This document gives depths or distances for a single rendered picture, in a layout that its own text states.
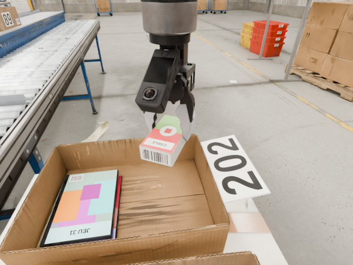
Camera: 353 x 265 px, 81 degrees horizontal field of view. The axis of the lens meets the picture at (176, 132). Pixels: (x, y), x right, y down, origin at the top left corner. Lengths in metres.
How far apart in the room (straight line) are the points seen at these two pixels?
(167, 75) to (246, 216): 0.37
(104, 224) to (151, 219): 0.10
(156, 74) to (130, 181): 0.33
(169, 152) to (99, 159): 0.29
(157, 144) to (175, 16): 0.22
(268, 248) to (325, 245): 1.06
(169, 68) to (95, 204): 0.35
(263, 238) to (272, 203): 1.09
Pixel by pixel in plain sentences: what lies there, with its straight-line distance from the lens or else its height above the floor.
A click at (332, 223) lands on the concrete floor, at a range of 1.70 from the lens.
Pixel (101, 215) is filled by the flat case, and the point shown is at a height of 0.78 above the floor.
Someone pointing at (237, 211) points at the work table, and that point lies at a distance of 0.55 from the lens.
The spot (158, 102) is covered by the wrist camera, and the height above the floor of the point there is 1.05.
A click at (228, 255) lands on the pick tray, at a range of 0.38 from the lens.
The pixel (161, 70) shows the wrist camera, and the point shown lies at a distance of 0.35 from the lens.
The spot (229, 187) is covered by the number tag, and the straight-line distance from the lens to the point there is 0.45.
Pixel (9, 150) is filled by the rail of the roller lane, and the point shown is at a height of 0.72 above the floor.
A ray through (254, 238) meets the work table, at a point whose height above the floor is 0.75.
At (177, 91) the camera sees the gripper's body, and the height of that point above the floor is 1.03.
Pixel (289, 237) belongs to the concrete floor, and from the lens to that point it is 1.50.
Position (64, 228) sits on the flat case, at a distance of 0.52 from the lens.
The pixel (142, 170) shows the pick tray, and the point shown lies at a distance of 0.62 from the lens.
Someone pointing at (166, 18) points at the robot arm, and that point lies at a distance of 0.35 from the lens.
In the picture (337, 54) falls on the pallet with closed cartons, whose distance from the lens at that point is 3.68.
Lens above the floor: 1.19
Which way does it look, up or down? 34 degrees down
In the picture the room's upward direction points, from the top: straight up
